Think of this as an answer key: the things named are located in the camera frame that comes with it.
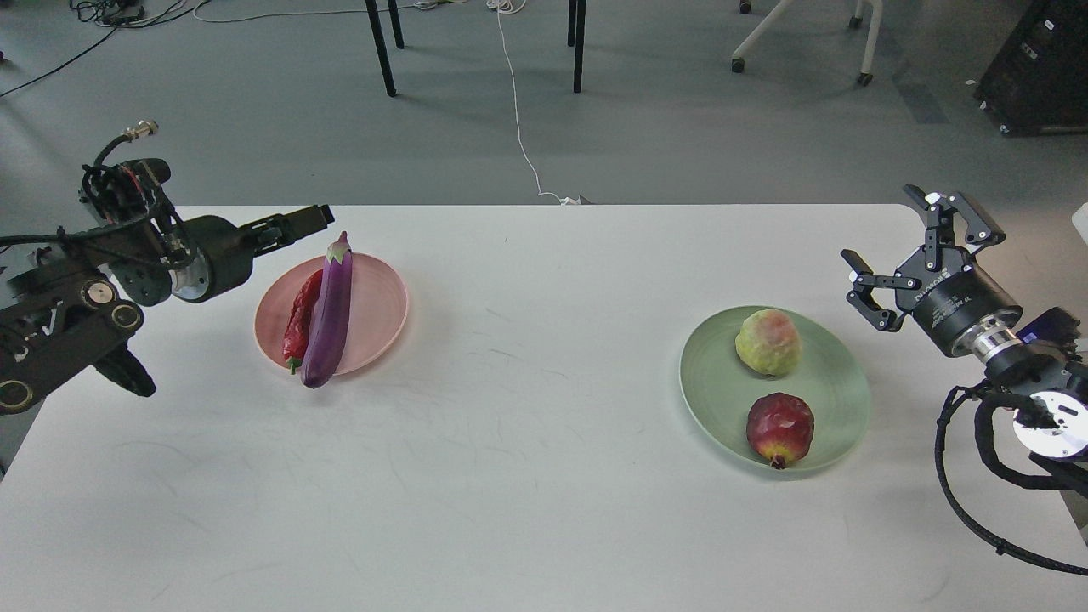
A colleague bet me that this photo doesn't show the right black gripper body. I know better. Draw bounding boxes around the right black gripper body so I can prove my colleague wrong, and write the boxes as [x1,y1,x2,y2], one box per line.
[897,246,1023,357]

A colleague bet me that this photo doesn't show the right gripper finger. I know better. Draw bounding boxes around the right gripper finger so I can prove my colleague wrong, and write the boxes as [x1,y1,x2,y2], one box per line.
[841,249,922,332]
[903,184,1006,258]

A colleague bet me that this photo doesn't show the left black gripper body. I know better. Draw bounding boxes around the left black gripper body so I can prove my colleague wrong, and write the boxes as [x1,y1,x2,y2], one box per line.
[171,215,256,303]

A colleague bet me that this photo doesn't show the purple eggplant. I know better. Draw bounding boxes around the purple eggplant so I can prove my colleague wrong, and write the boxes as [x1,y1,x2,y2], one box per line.
[302,231,354,388]

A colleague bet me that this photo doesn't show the red chili pepper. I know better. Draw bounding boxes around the red chili pepper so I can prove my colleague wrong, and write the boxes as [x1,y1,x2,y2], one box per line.
[280,269,324,375]

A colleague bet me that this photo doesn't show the green-pink custard apple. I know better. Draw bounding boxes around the green-pink custard apple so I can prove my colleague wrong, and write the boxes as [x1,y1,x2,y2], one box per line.
[734,309,803,378]

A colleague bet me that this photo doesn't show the red pomegranate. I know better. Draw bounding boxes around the red pomegranate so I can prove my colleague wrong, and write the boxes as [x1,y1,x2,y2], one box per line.
[745,392,815,470]

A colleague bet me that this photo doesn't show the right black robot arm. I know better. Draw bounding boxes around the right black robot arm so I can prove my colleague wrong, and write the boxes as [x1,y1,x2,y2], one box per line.
[841,184,1087,575]

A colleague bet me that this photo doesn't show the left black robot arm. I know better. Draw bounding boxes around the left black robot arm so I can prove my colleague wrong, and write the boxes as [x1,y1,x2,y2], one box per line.
[1,120,334,416]

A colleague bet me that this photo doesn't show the pink plate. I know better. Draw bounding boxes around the pink plate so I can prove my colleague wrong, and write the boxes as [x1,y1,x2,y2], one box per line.
[255,252,411,377]

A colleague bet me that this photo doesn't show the black equipment case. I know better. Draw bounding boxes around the black equipment case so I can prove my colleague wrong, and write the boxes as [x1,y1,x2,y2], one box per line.
[974,1,1087,137]

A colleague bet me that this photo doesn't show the green plate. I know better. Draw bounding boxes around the green plate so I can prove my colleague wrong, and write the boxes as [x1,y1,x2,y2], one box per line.
[677,305,873,476]

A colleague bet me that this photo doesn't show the white chair base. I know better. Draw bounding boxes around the white chair base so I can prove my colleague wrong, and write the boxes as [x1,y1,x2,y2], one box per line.
[729,1,887,88]

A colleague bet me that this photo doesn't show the black table leg left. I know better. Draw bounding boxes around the black table leg left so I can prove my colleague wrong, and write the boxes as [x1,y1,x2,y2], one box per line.
[364,0,397,98]

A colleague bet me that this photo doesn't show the black table leg rear-left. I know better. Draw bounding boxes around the black table leg rear-left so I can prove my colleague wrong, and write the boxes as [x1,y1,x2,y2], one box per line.
[386,0,405,49]

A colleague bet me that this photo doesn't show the black table leg rear-right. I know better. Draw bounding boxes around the black table leg rear-right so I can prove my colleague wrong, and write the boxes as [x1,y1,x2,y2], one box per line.
[566,0,578,48]

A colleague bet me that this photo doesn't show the black table leg right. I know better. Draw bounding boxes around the black table leg right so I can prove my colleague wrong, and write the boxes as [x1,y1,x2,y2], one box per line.
[572,0,588,94]

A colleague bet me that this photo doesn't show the black cables on floor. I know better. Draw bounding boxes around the black cables on floor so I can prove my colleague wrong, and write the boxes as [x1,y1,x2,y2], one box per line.
[0,0,205,99]

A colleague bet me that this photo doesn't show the white cable on floor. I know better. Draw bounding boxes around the white cable on floor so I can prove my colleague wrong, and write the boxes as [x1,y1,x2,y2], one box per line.
[486,0,582,207]

